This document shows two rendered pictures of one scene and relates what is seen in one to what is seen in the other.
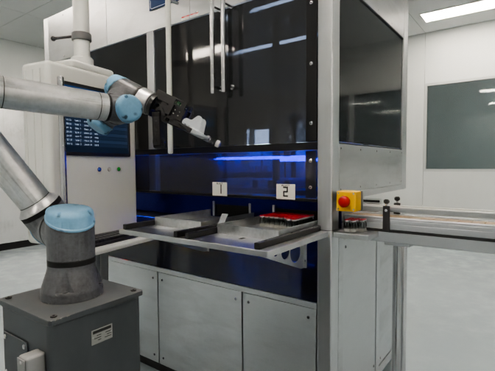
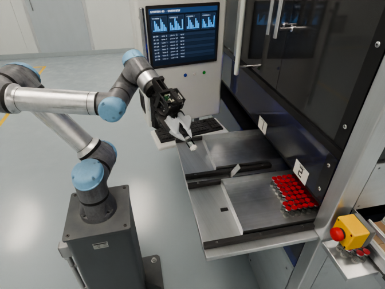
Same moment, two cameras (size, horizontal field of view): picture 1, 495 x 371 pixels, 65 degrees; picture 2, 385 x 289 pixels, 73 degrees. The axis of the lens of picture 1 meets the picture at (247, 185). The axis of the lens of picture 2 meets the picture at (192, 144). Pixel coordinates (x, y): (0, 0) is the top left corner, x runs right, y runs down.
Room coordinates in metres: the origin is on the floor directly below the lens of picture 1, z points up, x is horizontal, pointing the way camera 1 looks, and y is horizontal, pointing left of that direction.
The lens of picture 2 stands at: (0.71, -0.33, 1.66)
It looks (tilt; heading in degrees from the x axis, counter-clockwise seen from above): 35 degrees down; 42
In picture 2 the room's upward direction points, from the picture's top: straight up
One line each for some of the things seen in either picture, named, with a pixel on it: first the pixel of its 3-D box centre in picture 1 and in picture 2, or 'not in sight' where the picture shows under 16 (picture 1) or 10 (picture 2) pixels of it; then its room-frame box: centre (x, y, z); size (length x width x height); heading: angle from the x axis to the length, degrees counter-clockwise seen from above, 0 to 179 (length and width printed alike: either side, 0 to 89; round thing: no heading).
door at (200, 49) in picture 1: (188, 85); (264, 4); (1.85, 0.27, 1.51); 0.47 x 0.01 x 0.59; 53
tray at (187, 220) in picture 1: (206, 218); (241, 148); (1.65, 0.18, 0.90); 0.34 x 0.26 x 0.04; 143
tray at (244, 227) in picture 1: (273, 225); (272, 198); (1.45, -0.10, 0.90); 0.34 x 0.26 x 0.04; 143
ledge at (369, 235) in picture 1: (357, 233); (352, 257); (1.42, -0.40, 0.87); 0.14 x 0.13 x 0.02; 143
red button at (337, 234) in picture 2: (344, 201); (338, 234); (1.36, -0.34, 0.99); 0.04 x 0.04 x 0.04; 53
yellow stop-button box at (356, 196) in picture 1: (349, 200); (351, 231); (1.39, -0.37, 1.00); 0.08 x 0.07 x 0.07; 143
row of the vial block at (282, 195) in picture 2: (279, 221); (282, 195); (1.48, -0.12, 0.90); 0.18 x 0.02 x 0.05; 53
